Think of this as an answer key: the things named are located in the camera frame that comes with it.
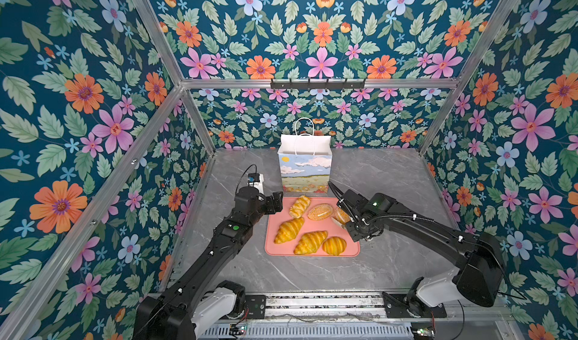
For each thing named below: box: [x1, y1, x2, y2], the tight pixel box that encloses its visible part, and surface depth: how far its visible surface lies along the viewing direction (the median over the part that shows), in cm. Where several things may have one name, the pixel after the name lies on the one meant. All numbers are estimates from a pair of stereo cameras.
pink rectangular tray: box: [264, 197, 361, 258], surface depth 89 cm
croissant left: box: [273, 217, 305, 245], surface depth 89 cm
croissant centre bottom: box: [293, 230, 329, 255], surface depth 86 cm
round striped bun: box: [322, 236, 347, 256], surface depth 85 cm
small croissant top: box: [289, 194, 311, 219], surface depth 95 cm
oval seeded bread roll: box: [307, 203, 334, 222], surface depth 93 cm
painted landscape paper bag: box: [277, 117, 333, 195], surface depth 92 cm
